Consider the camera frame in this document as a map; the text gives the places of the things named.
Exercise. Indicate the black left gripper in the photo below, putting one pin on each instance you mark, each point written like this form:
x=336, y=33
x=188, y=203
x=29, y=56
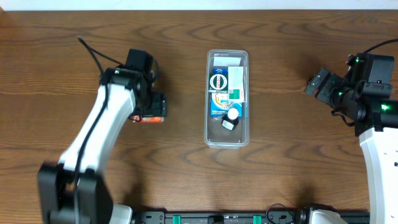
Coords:
x=160, y=109

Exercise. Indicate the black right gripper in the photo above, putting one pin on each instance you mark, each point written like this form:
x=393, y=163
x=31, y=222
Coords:
x=324, y=88

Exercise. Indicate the red orange Panadol box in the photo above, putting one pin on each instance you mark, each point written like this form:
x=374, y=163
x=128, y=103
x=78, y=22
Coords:
x=137, y=118

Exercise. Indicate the blue Kool Fever box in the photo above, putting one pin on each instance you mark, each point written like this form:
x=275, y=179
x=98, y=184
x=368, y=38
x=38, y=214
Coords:
x=219, y=102

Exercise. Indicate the green Zam-Buk box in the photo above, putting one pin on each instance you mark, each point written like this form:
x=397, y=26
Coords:
x=218, y=83

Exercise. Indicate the dark bottle white cap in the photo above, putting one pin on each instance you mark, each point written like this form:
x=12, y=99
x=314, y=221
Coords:
x=231, y=119

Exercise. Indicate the white green Panadol box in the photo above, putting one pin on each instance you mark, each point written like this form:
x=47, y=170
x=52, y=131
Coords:
x=235, y=84

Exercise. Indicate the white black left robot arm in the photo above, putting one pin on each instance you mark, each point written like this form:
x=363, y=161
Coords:
x=73, y=190

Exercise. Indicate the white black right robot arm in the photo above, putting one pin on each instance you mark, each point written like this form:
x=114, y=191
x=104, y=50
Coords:
x=374, y=118

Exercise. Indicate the clear plastic container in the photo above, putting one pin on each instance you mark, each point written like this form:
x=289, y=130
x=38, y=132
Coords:
x=215, y=135

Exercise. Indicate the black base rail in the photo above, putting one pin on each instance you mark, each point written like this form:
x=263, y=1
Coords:
x=276, y=213

